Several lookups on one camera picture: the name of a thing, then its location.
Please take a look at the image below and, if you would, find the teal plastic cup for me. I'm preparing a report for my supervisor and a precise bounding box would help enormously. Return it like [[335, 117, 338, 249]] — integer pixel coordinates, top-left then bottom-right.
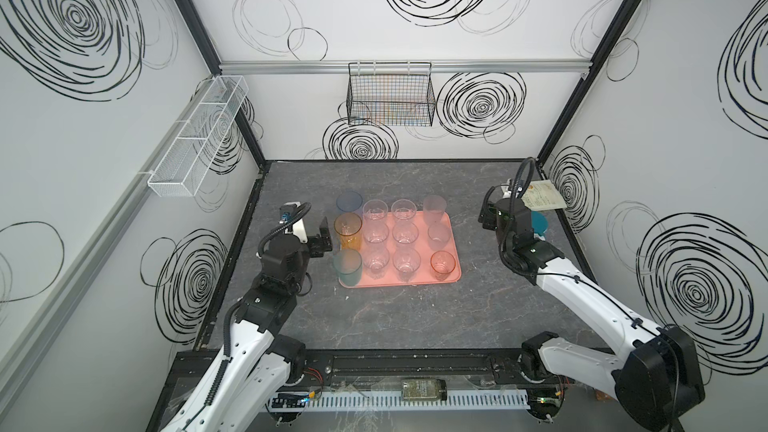
[[332, 249, 363, 287]]

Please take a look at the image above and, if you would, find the yellow plastic cup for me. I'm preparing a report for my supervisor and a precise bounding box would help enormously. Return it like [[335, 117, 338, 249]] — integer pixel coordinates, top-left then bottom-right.
[[334, 212, 363, 251]]

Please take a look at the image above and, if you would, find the blue plastic cup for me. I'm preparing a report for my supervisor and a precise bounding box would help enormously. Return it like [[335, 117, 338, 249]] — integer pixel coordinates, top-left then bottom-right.
[[336, 190, 364, 216]]

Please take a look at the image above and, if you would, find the clear faceted glass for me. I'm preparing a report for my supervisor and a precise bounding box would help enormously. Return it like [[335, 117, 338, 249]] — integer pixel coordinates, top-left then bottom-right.
[[362, 199, 389, 224]]

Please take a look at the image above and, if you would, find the clear cup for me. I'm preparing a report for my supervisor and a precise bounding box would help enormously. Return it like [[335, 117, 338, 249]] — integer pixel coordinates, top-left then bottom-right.
[[362, 220, 390, 245], [362, 244, 390, 280], [422, 194, 447, 225], [427, 223, 452, 251]]

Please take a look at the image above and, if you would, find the pink plastic tray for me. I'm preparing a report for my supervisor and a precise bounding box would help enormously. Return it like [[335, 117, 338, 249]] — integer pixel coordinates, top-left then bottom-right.
[[339, 213, 462, 289]]

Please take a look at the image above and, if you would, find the pink tinted glass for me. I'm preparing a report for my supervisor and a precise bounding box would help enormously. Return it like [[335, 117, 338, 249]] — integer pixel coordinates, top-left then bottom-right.
[[430, 250, 457, 281]]

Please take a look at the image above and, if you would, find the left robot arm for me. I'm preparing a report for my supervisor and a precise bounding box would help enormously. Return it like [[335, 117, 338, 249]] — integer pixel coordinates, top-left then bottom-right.
[[164, 218, 333, 431]]

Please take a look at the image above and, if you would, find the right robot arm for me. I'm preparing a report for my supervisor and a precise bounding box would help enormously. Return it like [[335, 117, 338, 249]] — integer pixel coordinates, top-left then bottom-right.
[[478, 192, 706, 431]]

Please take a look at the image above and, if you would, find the white jar teal lid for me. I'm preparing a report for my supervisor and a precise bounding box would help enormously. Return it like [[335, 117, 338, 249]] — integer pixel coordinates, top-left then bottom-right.
[[531, 211, 549, 240]]

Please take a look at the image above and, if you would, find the green bottle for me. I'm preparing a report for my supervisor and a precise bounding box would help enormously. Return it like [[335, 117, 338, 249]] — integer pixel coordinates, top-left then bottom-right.
[[401, 378, 448, 401]]

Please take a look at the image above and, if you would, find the white mesh wall shelf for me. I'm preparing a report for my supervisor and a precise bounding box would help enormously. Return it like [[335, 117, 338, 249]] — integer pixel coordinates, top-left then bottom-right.
[[147, 75, 249, 198]]

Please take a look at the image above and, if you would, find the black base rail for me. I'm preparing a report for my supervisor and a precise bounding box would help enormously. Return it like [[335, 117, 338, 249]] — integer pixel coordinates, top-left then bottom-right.
[[173, 346, 619, 386]]

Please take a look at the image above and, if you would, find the black wire basket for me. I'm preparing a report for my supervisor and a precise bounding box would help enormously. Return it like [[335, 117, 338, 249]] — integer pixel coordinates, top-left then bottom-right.
[[345, 61, 437, 127]]

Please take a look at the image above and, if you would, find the white slotted cable duct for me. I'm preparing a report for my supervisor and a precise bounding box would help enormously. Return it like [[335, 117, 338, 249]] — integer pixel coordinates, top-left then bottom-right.
[[266, 388, 532, 414]]

